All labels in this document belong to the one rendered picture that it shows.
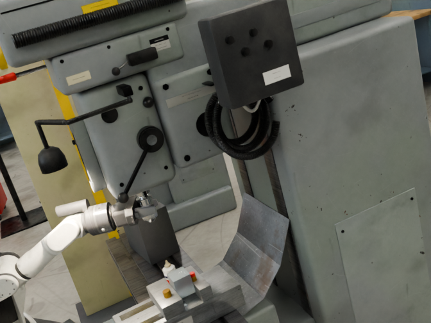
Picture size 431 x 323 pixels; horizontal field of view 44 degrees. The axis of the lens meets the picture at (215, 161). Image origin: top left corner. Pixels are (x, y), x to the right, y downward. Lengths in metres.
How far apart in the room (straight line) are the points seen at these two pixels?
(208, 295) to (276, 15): 0.76
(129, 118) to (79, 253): 2.12
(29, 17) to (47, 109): 1.91
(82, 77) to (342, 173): 0.77
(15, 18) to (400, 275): 1.35
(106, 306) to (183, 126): 2.35
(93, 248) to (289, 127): 2.23
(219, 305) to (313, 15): 0.87
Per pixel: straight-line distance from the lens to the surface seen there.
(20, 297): 2.20
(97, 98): 1.41
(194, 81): 1.45
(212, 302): 1.53
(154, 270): 1.91
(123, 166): 1.45
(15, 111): 3.23
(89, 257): 3.50
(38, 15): 1.36
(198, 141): 1.48
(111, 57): 1.39
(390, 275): 1.82
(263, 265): 1.72
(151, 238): 1.91
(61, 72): 1.38
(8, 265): 1.75
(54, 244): 1.64
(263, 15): 1.25
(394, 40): 1.63
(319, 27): 1.63
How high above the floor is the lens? 1.80
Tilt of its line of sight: 18 degrees down
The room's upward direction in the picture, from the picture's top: 16 degrees counter-clockwise
